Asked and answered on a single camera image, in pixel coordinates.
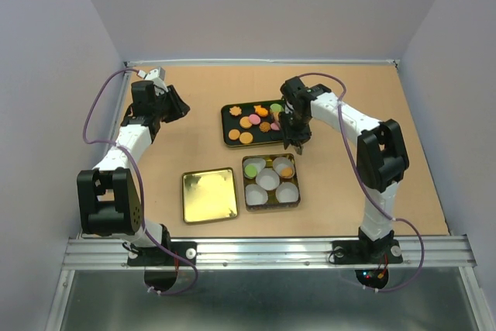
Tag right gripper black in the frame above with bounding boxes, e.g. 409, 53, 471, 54
278, 109, 312, 148

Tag pink round cookie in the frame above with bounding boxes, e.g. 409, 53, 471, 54
249, 114, 261, 126

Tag orange round cookie packed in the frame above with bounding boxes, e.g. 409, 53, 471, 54
280, 167, 294, 178

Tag orange round cookie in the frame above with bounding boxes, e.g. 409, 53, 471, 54
228, 129, 241, 141
239, 132, 253, 145
239, 116, 252, 129

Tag green round cookie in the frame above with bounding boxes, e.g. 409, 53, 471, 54
244, 164, 258, 179

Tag gold tin lid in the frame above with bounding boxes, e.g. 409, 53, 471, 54
181, 167, 239, 224

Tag metal tongs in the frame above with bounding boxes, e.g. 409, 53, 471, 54
273, 112, 305, 155

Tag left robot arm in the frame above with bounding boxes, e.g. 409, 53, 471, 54
77, 79, 190, 264

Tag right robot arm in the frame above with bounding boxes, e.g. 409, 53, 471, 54
278, 78, 409, 265

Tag orange swirl cookie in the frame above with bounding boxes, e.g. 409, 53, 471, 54
259, 122, 271, 133

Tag green cookie lower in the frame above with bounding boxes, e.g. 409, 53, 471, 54
270, 103, 284, 113

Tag white paper cup top-right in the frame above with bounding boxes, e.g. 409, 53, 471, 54
272, 157, 295, 177

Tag orange bear cookie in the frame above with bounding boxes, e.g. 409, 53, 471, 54
253, 105, 269, 118

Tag black cookie tray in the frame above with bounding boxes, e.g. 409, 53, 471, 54
220, 98, 286, 148

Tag orange round cookie bottom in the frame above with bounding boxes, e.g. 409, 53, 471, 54
239, 132, 253, 145

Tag white paper cup top-left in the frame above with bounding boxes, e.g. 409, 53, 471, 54
243, 157, 266, 178

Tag white paper cup centre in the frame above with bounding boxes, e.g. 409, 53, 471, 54
255, 168, 280, 191

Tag gold cookie tin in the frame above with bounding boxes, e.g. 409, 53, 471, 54
242, 153, 301, 212

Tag white paper cup bottom-right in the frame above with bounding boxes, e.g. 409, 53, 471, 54
275, 182, 300, 204

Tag orange flower cookie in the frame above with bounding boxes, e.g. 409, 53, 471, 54
229, 106, 242, 117

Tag white paper cup bottom-left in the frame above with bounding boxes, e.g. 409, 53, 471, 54
245, 184, 268, 207

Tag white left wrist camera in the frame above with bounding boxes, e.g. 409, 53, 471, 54
137, 67, 168, 91

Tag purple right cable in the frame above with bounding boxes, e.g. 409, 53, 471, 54
298, 72, 426, 294

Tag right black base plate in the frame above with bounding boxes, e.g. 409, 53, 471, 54
331, 240, 404, 265

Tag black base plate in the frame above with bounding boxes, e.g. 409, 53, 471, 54
127, 241, 197, 267
331, 240, 404, 265

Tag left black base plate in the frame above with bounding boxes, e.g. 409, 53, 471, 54
127, 241, 197, 267

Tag aluminium front rail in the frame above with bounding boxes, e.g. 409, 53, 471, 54
62, 236, 477, 271

